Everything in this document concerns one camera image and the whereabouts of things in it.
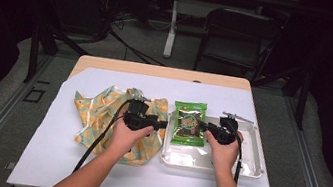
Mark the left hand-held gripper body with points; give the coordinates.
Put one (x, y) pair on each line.
(137, 117)

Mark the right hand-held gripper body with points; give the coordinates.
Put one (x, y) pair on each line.
(223, 134)

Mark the green snack packet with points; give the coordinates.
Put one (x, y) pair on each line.
(188, 124)

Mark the white plastic tray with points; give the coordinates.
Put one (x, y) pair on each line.
(252, 154)

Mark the fruit print fabric bag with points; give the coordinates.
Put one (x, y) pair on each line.
(96, 116)

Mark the person's right hand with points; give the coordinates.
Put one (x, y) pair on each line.
(223, 156)

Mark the person's left hand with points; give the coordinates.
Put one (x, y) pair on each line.
(127, 138)

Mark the white table mat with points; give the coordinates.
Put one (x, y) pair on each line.
(188, 92)

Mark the black metal stand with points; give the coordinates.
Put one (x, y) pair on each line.
(34, 52)
(302, 101)

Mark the white desk leg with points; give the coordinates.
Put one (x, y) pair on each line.
(171, 33)

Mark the black folding chair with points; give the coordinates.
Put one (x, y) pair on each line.
(240, 37)

